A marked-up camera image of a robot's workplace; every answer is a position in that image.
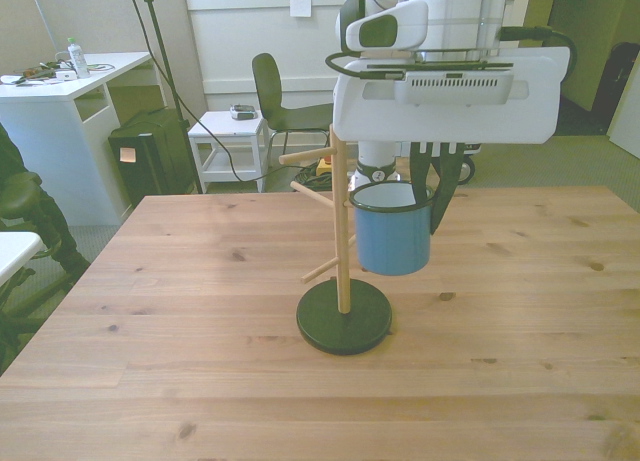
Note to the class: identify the small white side table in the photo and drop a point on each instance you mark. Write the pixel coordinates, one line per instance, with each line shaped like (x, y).
(225, 126)

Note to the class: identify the blue enamel mug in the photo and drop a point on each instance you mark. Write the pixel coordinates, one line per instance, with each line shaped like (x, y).
(392, 241)

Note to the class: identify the white power adapter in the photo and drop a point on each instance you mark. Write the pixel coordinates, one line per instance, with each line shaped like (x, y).
(65, 75)

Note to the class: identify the wooden mug tree black base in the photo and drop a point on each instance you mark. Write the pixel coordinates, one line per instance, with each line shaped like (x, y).
(343, 261)

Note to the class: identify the dark moulded chair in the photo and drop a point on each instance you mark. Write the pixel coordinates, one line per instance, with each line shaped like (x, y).
(267, 88)

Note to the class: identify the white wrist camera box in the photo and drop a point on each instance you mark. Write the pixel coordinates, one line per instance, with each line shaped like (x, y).
(452, 88)

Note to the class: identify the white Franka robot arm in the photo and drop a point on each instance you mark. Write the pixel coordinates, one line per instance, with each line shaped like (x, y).
(450, 21)

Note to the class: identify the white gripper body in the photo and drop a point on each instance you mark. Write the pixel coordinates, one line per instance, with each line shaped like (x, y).
(450, 126)

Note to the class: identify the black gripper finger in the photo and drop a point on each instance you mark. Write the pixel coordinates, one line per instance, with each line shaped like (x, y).
(447, 181)
(421, 171)

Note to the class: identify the white desk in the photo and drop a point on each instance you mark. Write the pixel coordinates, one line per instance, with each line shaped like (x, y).
(45, 116)

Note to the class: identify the black tripod stand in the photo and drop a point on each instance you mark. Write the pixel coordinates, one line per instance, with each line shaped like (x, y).
(165, 76)

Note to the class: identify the small grey device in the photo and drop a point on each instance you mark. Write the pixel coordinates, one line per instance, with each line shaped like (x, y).
(243, 113)

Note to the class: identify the white cabinet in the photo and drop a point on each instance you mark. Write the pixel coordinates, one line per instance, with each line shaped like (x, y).
(627, 126)

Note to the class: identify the black computer tower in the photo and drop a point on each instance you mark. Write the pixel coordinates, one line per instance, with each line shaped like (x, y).
(150, 156)

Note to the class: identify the yellow emergency stop button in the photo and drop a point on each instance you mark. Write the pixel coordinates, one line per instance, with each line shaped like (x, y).
(324, 167)

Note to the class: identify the clear plastic bottle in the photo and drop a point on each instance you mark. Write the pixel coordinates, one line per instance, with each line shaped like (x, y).
(78, 58)

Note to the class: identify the black office chair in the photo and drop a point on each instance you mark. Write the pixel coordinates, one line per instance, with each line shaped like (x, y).
(25, 201)

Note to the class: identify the white paper sheet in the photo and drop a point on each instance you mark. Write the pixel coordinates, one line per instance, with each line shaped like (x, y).
(300, 1)

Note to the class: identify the black cart wheel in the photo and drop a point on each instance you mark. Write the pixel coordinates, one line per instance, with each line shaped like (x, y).
(467, 170)

